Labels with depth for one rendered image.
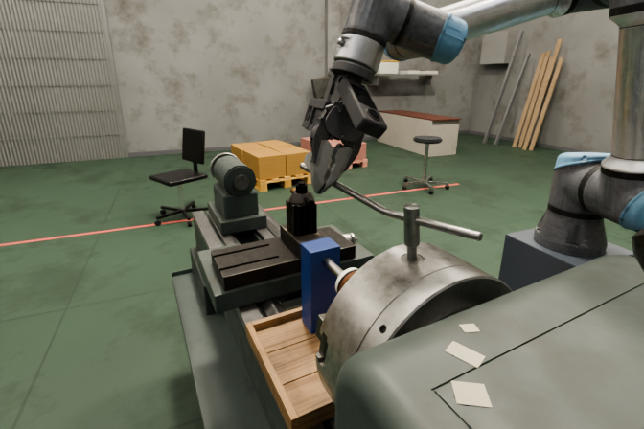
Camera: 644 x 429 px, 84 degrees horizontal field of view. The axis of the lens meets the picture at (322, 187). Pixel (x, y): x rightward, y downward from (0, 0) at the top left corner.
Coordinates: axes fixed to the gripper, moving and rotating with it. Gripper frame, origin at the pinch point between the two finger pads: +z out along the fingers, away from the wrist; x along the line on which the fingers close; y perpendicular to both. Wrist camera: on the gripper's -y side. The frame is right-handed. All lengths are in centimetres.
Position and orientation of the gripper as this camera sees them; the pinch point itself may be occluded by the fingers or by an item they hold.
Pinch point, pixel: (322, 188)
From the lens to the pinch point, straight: 59.7
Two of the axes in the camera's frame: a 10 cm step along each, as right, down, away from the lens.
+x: -8.3, -2.1, -5.2
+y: -4.6, -2.6, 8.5
